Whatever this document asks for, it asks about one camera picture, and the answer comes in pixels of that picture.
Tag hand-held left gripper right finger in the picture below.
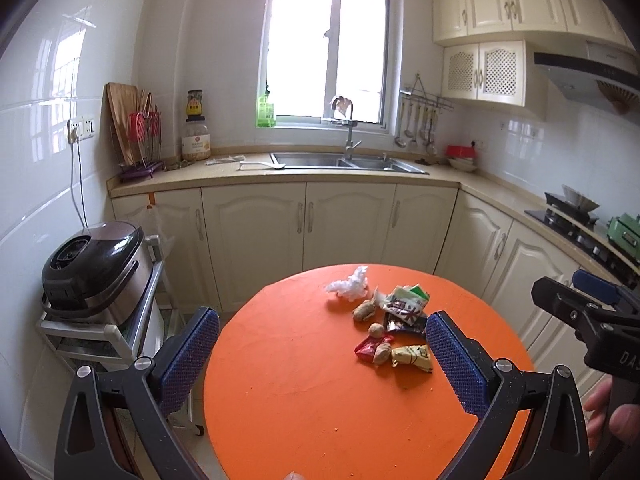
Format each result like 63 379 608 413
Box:
424 311 591 480

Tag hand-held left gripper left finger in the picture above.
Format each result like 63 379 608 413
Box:
54 306 221 480

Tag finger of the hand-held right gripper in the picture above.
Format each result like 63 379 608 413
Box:
571 269 640 306
531 276 603 333

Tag yellow snack wrapper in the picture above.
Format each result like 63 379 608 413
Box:
391 343 434 375

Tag dark snack packet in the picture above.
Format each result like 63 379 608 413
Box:
384 314 427 337

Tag white green snack packet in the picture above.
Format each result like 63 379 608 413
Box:
376 284 432 328

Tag red snack wrapper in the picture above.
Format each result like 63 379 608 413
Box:
354 337 382 362

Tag white tissue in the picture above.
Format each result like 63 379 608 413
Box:
324 264 369 302

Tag person's right hand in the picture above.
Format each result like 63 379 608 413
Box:
584 376 640 453

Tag black gas stove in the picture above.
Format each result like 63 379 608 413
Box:
525 192 640 277

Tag green cooking pot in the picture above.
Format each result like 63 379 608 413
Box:
606 213 640 252

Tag steel wok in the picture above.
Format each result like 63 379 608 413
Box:
560 184 600 211

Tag metal kitchen cart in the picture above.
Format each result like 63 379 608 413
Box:
36 234 206 437

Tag clear hanging plastic bag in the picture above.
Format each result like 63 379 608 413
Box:
145 204 177 263

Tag dark rice cooker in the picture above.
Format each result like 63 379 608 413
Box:
41 221 154 329

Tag cream lower kitchen cabinets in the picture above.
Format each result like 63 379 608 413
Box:
111 182 640 411

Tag cream kitchen cabinets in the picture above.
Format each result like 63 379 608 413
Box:
111 182 640 411
431 0 622 46

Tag brown paper fan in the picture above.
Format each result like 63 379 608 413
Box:
595 80 640 116

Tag purple dish rack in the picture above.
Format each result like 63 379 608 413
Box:
117 110 166 181

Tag steel skimmer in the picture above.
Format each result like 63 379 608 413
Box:
425 107 439 155

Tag glass jar with label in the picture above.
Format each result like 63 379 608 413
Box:
180 116 212 162

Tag grey range hood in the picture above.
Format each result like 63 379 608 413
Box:
532 40 640 112

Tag steel double sink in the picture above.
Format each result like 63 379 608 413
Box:
270 151 430 176

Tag cream lattice door cabinet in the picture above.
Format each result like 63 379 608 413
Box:
442 40 547 109

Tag steel kitchen faucet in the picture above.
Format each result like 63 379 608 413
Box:
331 95 364 161

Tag wooden cutting board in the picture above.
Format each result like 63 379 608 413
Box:
104 82 147 167

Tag green dish soap bottle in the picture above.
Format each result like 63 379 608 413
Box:
256 91 277 129

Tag cream upper kitchen cabinets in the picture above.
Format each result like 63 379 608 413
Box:
431 0 622 46

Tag white framed window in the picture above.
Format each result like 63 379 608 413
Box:
259 0 405 134

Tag white power cable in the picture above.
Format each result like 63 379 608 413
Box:
73 135 92 234

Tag red handled kitchen tools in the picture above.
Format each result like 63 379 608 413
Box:
128 110 162 145

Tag metal utensil rail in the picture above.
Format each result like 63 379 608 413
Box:
398 74 456 112

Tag white wall socket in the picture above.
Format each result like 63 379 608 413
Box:
67 116 97 142

